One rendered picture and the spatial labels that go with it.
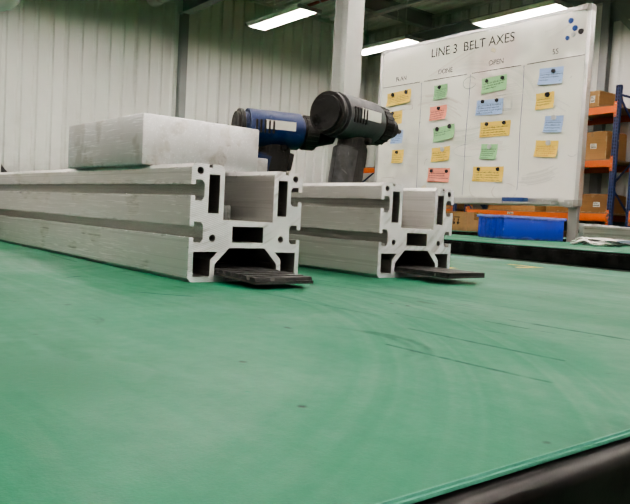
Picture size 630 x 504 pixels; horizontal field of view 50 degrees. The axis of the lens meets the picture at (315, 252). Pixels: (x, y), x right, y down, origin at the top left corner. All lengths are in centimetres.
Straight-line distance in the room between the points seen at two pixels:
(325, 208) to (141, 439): 52
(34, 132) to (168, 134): 1215
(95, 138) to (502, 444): 52
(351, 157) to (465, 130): 319
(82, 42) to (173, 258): 1268
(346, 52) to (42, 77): 566
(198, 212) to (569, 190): 325
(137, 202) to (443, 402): 40
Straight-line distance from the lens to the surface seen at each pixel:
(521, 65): 395
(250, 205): 55
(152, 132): 56
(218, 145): 59
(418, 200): 67
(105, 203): 62
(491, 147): 398
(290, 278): 48
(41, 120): 1272
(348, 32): 949
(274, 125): 110
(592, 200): 1138
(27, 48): 1283
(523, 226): 298
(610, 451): 19
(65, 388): 21
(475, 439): 18
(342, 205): 66
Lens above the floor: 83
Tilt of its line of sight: 3 degrees down
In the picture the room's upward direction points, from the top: 3 degrees clockwise
